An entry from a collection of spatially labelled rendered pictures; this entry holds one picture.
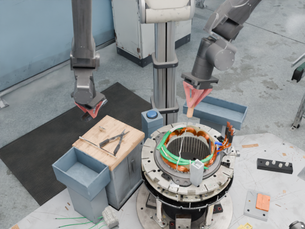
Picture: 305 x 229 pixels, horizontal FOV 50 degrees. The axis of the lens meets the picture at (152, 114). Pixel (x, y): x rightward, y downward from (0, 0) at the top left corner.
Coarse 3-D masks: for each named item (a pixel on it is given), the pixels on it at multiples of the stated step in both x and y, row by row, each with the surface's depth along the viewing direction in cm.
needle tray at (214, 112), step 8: (208, 96) 140; (184, 104) 137; (200, 104) 143; (208, 104) 142; (216, 104) 141; (224, 104) 139; (232, 104) 137; (184, 112) 138; (200, 112) 134; (208, 112) 138; (216, 112) 138; (224, 112) 138; (232, 112) 138; (240, 112) 138; (200, 120) 139; (208, 120) 135; (216, 120) 133; (224, 120) 131; (232, 120) 129; (240, 120) 134; (216, 128) 137; (224, 128) 142; (232, 128) 131; (240, 128) 130
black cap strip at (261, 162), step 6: (258, 162) 146; (264, 162) 146; (270, 162) 146; (276, 162) 146; (282, 162) 146; (258, 168) 145; (264, 168) 145; (270, 168) 144; (276, 168) 143; (282, 168) 143; (288, 168) 143
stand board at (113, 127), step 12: (108, 120) 130; (96, 132) 125; (108, 132) 125; (120, 132) 125; (132, 132) 125; (72, 144) 121; (84, 144) 121; (96, 144) 120; (108, 144) 120; (132, 144) 120; (96, 156) 116; (108, 156) 116; (120, 156) 116
